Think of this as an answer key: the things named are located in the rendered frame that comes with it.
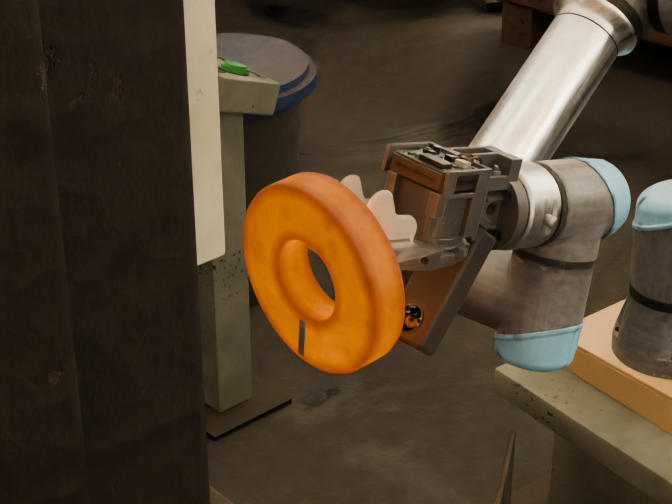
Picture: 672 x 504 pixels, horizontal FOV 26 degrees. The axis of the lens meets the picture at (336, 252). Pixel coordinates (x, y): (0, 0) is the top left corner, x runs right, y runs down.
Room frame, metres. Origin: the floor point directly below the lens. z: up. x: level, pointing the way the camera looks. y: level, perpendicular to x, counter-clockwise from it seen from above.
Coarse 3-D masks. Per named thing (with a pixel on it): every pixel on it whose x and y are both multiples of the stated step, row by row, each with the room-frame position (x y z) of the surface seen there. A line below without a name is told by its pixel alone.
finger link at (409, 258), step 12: (420, 240) 1.01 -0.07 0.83; (396, 252) 0.98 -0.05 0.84; (408, 252) 0.99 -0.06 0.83; (420, 252) 0.99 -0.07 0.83; (432, 252) 0.99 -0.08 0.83; (444, 252) 1.01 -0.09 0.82; (408, 264) 0.98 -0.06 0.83; (420, 264) 0.98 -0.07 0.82; (432, 264) 0.99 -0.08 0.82; (444, 264) 1.00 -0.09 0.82
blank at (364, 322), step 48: (288, 192) 0.97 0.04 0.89; (336, 192) 0.96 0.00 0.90; (288, 240) 0.97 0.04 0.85; (336, 240) 0.93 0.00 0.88; (384, 240) 0.93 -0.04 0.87; (288, 288) 0.98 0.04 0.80; (336, 288) 0.93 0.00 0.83; (384, 288) 0.91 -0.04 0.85; (288, 336) 0.98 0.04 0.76; (336, 336) 0.93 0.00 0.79; (384, 336) 0.91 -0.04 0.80
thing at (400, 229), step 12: (384, 192) 0.99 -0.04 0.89; (372, 204) 0.98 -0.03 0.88; (384, 204) 0.99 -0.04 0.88; (384, 216) 0.99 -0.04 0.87; (396, 216) 0.99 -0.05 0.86; (408, 216) 1.00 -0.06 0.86; (384, 228) 0.99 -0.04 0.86; (396, 228) 0.99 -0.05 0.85; (408, 228) 1.00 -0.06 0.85; (396, 240) 1.00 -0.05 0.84; (408, 240) 1.00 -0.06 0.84
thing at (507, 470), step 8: (512, 432) 0.91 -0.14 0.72; (512, 440) 0.90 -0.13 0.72; (512, 448) 0.89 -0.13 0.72; (512, 456) 0.90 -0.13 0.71; (504, 464) 0.87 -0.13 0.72; (512, 464) 0.90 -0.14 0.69; (504, 472) 0.86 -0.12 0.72; (512, 472) 0.91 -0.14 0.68; (504, 480) 0.85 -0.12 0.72; (504, 488) 0.85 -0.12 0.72; (504, 496) 0.85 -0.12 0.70
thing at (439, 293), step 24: (480, 240) 1.05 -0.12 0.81; (456, 264) 1.04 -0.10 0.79; (480, 264) 1.05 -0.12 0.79; (408, 288) 1.05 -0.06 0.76; (432, 288) 1.04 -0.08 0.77; (456, 288) 1.03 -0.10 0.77; (408, 312) 1.03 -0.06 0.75; (432, 312) 1.02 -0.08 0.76; (456, 312) 1.03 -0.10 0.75; (408, 336) 1.02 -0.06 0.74; (432, 336) 1.01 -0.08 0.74
